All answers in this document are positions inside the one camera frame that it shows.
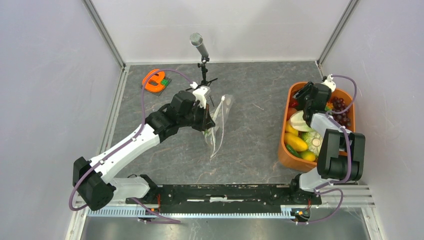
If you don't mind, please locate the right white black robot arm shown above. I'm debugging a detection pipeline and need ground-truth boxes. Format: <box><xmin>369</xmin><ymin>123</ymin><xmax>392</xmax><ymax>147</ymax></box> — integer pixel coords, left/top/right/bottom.
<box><xmin>288</xmin><ymin>80</ymin><xmax>366</xmax><ymax>204</ymax></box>

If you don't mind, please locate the yellow lemon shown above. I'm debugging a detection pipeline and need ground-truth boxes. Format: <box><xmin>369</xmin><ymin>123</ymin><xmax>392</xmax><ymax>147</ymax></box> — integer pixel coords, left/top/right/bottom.
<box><xmin>299</xmin><ymin>150</ymin><xmax>317</xmax><ymax>162</ymax></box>

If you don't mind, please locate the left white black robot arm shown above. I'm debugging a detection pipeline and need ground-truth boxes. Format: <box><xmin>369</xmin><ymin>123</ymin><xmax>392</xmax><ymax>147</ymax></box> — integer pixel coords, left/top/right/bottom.
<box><xmin>68</xmin><ymin>86</ymin><xmax>216</xmax><ymax>211</ymax></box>

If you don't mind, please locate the red chili pepper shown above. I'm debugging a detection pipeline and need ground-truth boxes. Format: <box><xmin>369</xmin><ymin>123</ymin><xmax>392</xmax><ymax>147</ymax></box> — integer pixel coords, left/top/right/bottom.
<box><xmin>289</xmin><ymin>99</ymin><xmax>299</xmax><ymax>109</ymax></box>

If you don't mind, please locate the pale green cabbage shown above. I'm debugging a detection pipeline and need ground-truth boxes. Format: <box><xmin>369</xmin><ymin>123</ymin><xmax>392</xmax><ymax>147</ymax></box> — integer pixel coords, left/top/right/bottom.
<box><xmin>300</xmin><ymin>131</ymin><xmax>323</xmax><ymax>156</ymax></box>

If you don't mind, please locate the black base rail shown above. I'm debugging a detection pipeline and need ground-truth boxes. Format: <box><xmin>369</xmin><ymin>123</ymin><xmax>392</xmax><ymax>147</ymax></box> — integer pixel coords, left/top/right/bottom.
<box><xmin>125</xmin><ymin>174</ymin><xmax>322</xmax><ymax>214</ymax></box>

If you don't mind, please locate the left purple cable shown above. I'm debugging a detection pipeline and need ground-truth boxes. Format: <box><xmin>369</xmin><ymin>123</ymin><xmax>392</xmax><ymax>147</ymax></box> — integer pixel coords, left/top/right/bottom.
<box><xmin>68</xmin><ymin>68</ymin><xmax>198</xmax><ymax>212</ymax></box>

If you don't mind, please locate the purple grape bunch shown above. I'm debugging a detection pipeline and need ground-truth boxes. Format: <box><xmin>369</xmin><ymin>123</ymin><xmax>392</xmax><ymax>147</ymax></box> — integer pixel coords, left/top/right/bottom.
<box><xmin>330</xmin><ymin>96</ymin><xmax>352</xmax><ymax>128</ymax></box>

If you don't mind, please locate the yellow mango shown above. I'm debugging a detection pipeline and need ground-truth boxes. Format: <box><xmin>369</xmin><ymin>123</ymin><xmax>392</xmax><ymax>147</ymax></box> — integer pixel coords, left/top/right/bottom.
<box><xmin>283</xmin><ymin>132</ymin><xmax>309</xmax><ymax>152</ymax></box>

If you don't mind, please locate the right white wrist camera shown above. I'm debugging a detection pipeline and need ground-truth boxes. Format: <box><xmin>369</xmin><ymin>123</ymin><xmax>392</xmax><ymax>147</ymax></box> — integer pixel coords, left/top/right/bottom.
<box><xmin>322</xmin><ymin>74</ymin><xmax>337</xmax><ymax>93</ymax></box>

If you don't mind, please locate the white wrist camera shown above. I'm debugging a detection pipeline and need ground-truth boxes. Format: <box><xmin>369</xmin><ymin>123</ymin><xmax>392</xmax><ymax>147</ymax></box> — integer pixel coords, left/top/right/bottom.
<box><xmin>190</xmin><ymin>82</ymin><xmax>211</xmax><ymax>109</ymax></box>
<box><xmin>322</xmin><ymin>74</ymin><xmax>337</xmax><ymax>93</ymax></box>

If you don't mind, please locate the orange plastic food bin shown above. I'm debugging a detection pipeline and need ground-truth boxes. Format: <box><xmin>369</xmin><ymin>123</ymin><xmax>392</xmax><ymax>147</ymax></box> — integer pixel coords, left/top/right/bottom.
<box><xmin>277</xmin><ymin>81</ymin><xmax>357</xmax><ymax>173</ymax></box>

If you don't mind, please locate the white cable duct strip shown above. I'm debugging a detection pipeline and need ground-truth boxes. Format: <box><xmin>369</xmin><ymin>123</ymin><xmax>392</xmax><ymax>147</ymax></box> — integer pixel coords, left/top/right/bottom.
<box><xmin>87</xmin><ymin>205</ymin><xmax>303</xmax><ymax>220</ymax></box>

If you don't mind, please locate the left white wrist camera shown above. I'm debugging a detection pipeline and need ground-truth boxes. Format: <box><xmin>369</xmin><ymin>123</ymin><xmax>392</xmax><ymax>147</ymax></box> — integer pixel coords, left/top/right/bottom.
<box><xmin>190</xmin><ymin>82</ymin><xmax>211</xmax><ymax>109</ymax></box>

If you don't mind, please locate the pink peach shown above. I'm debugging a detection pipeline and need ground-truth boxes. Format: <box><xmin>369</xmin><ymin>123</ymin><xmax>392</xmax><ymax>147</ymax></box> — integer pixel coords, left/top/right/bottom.
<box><xmin>285</xmin><ymin>107</ymin><xmax>298</xmax><ymax>121</ymax></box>

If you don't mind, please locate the clear dotted zip top bag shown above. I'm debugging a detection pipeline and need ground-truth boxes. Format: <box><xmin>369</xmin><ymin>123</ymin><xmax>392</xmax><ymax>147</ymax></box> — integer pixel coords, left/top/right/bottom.
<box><xmin>203</xmin><ymin>94</ymin><xmax>234</xmax><ymax>160</ymax></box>

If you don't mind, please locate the green block on dark plate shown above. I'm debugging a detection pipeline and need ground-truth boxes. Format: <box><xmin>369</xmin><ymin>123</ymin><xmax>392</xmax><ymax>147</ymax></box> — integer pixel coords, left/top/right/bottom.
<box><xmin>160</xmin><ymin>77</ymin><xmax>172</xmax><ymax>89</ymax></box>

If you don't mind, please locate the green cucumber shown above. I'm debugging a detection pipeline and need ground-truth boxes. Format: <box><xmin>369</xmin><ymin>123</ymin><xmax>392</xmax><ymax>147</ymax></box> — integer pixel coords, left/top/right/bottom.
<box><xmin>285</xmin><ymin>144</ymin><xmax>302</xmax><ymax>159</ymax></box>

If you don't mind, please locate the silver microphone on tripod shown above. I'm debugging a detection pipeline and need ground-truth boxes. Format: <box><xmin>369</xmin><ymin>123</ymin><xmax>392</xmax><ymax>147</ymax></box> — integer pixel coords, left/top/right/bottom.
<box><xmin>189</xmin><ymin>32</ymin><xmax>218</xmax><ymax>87</ymax></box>

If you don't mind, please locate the small yellow pineapple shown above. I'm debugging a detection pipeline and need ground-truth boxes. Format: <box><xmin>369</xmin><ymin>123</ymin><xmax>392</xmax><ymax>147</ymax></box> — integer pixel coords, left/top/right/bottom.
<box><xmin>324</xmin><ymin>102</ymin><xmax>334</xmax><ymax>112</ymax></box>

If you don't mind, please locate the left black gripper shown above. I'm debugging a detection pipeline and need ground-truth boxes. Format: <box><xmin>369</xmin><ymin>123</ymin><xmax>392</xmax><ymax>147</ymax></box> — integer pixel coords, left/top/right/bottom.
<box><xmin>178</xmin><ymin>101</ymin><xmax>216</xmax><ymax>132</ymax></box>

